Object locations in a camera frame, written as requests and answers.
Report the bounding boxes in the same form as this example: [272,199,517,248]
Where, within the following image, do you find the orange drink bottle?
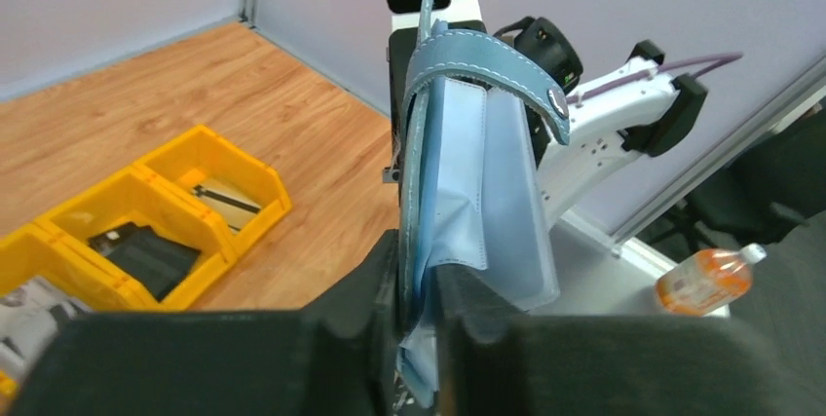
[654,244,768,316]

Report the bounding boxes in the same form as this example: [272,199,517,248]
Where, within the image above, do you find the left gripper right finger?
[433,265,825,415]

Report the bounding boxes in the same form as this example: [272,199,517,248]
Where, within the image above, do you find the left yellow bin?
[1,224,101,397]

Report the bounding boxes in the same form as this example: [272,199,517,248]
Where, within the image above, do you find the cards in right bin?
[191,178,261,234]

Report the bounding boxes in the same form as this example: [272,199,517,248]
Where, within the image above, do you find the blue leather card holder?
[396,0,570,407]

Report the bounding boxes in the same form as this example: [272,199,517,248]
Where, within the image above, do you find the right yellow bin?
[132,125,292,259]

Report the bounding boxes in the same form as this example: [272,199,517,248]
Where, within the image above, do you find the yellow bin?
[132,125,292,259]
[1,224,101,397]
[35,168,239,311]

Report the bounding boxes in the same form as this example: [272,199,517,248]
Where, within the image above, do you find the white cards in left bin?
[1,276,92,382]

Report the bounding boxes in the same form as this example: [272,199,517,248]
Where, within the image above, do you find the black card in middle bin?
[87,222,201,302]

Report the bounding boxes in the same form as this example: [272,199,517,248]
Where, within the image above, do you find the black office chair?
[643,111,825,273]

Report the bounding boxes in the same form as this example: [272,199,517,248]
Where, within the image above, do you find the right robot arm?
[494,17,741,224]

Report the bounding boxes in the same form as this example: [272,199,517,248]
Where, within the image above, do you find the middle yellow bin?
[35,168,239,311]

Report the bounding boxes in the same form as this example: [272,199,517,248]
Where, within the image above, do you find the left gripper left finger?
[9,230,398,415]

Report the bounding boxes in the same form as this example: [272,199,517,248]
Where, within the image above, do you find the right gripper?
[386,19,492,188]

